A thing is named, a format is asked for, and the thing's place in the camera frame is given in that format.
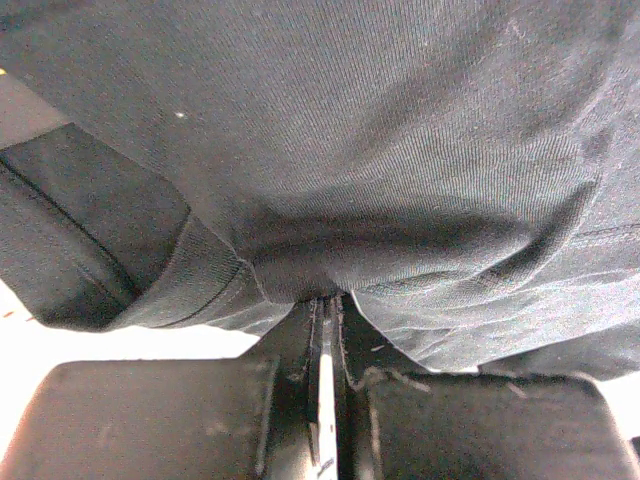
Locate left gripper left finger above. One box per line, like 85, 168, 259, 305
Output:
1, 300, 324, 479

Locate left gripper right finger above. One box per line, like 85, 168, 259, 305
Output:
331, 296, 639, 479

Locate black t shirt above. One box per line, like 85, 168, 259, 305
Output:
1, 1, 639, 380

